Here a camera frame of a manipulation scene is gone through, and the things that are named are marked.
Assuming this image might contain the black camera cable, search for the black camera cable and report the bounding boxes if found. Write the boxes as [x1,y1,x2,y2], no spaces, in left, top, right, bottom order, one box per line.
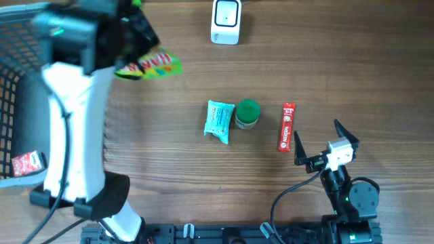
[270,162,328,244]

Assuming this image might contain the red Nescafe stick sachet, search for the red Nescafe stick sachet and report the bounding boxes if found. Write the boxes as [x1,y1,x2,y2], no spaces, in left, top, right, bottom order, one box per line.
[278,103,296,153]

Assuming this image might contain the grey plastic mesh basket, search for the grey plastic mesh basket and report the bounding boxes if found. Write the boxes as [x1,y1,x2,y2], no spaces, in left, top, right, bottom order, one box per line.
[1,3,71,191]

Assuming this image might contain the black aluminium mounting rail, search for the black aluminium mounting rail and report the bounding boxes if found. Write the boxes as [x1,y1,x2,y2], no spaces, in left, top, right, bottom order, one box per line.
[80,222,383,244]

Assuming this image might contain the mint toilet wipes pack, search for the mint toilet wipes pack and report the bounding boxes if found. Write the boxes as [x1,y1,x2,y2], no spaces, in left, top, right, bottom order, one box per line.
[204,100,235,144]

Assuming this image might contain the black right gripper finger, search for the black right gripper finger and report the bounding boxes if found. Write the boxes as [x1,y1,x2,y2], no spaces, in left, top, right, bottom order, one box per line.
[334,119,359,148]
[294,131,307,165]

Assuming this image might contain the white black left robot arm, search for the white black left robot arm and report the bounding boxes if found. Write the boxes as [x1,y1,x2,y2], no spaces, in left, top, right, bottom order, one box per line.
[30,1,159,243]

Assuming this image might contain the green lid jar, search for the green lid jar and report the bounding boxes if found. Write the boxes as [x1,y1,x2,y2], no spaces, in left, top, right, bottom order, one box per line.
[235,99,260,129]

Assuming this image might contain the colourful candy bag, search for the colourful candy bag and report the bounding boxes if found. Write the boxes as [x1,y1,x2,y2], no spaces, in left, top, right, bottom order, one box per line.
[115,45,183,80]

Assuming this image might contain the red white small packet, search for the red white small packet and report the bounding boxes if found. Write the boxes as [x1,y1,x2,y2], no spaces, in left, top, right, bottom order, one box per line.
[12,150,45,177]

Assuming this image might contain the white barcode scanner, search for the white barcode scanner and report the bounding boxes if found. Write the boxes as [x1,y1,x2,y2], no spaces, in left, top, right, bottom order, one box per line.
[211,0,242,45]

